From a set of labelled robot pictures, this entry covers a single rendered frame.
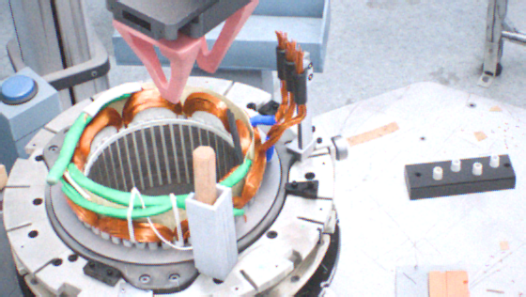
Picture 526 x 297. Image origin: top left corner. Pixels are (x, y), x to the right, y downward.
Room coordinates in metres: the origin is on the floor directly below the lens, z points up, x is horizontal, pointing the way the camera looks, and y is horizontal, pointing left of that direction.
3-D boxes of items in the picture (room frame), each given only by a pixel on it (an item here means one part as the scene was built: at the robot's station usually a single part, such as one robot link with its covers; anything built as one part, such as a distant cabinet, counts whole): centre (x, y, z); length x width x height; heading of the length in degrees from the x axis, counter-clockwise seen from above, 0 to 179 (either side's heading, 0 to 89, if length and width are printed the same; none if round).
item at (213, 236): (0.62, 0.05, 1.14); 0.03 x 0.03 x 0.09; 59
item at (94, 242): (0.73, 0.10, 1.05); 0.22 x 0.22 x 0.12
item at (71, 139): (0.75, 0.17, 1.15); 0.15 x 0.04 x 0.02; 149
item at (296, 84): (0.74, -0.03, 1.21); 0.04 x 0.04 x 0.03; 59
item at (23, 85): (0.96, 0.29, 1.04); 0.04 x 0.04 x 0.01
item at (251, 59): (1.04, 0.04, 0.92); 0.25 x 0.11 x 0.28; 80
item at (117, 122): (0.78, 0.16, 1.12); 0.06 x 0.02 x 0.04; 149
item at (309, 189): (0.71, -0.03, 1.10); 0.03 x 0.02 x 0.01; 79
